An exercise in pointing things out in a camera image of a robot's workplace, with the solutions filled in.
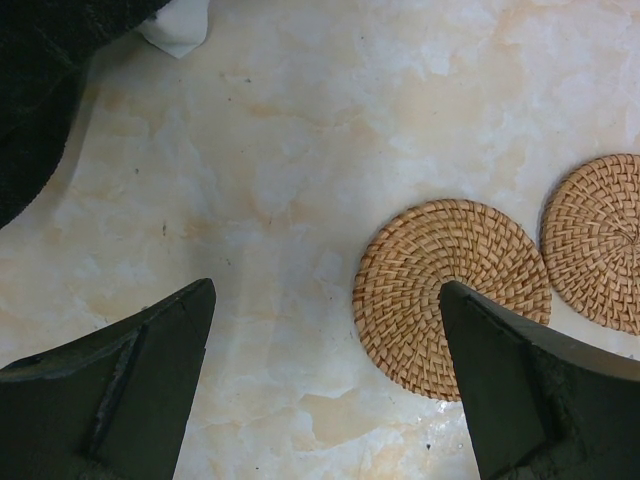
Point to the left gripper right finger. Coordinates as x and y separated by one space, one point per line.
542 405

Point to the black floral plush blanket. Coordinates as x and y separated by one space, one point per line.
46 48

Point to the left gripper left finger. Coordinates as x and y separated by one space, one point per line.
113 404

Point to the woven rattan coaster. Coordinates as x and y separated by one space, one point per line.
417 281
589 239

